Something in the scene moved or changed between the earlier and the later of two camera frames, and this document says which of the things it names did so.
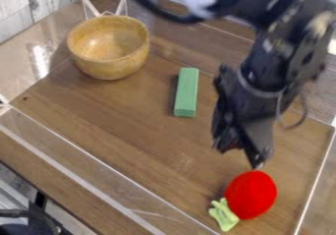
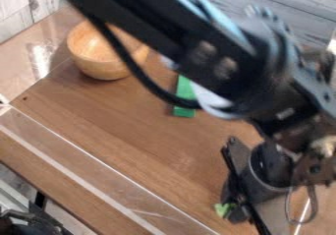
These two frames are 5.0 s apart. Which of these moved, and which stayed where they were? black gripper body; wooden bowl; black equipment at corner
Moved: black gripper body
Stayed: black equipment at corner; wooden bowl
